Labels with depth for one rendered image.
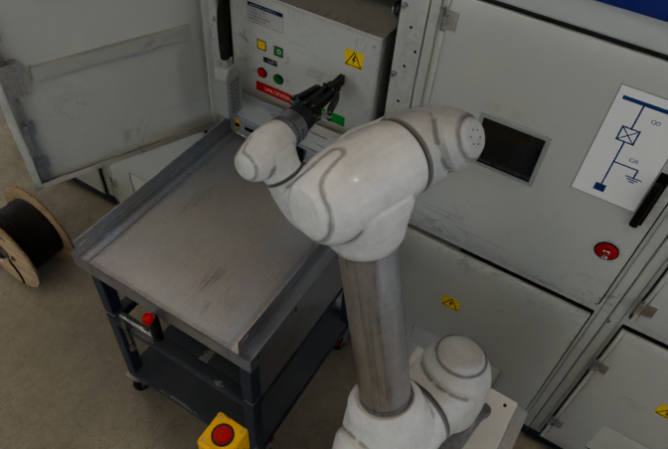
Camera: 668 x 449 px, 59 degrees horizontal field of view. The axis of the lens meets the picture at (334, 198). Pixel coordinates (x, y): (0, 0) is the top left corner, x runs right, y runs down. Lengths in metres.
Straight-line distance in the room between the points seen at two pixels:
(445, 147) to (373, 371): 0.42
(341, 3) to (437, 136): 0.87
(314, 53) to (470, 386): 0.96
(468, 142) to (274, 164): 0.60
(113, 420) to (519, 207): 1.64
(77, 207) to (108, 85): 1.32
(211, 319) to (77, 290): 1.30
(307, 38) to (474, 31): 0.49
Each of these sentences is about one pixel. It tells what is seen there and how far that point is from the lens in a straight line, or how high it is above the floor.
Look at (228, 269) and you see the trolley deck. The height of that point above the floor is 0.85.
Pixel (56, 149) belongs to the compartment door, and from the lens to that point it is 1.98.
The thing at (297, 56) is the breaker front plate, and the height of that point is 1.25.
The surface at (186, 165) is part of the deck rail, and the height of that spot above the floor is 0.86.
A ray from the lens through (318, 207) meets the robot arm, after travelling 0.80.
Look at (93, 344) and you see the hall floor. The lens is 2.63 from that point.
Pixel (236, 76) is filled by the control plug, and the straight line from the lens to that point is 1.83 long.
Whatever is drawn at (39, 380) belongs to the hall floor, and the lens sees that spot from 2.62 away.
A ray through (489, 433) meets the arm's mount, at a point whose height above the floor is 0.82.
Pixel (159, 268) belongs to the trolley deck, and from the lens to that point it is 1.71.
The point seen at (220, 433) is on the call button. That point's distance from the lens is 1.38.
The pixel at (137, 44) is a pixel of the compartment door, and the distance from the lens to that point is 1.85.
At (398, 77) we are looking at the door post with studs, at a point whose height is 1.30.
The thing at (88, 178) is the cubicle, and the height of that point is 0.12.
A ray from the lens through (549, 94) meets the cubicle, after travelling 1.43.
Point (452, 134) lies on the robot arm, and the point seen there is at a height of 1.63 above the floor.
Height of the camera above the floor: 2.18
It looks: 46 degrees down
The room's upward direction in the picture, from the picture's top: 5 degrees clockwise
